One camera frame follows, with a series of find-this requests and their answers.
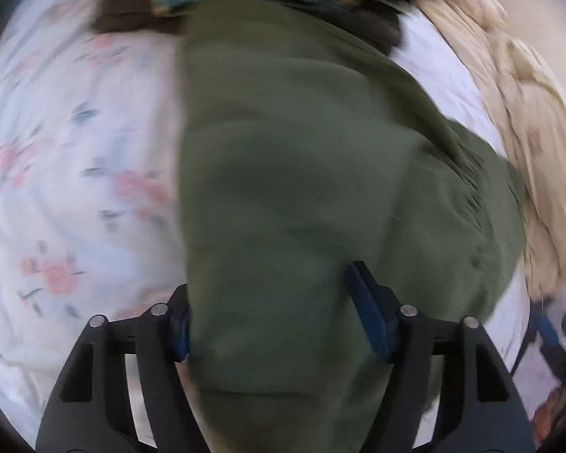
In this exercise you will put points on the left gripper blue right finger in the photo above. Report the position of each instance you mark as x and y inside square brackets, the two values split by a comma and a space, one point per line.
[479, 410]

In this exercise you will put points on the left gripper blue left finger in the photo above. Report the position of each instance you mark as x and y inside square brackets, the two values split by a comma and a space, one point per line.
[89, 408]

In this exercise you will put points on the olive green cargo pants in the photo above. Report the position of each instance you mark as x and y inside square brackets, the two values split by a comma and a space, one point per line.
[307, 150]

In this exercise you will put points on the floral white bed sheet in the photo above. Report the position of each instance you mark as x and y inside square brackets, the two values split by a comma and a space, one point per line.
[91, 222]

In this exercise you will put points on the cream bear print duvet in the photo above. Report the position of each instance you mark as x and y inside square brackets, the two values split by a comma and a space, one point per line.
[527, 104]

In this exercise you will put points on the dark brown folded garment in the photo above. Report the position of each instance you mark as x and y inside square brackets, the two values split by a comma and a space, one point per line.
[382, 30]

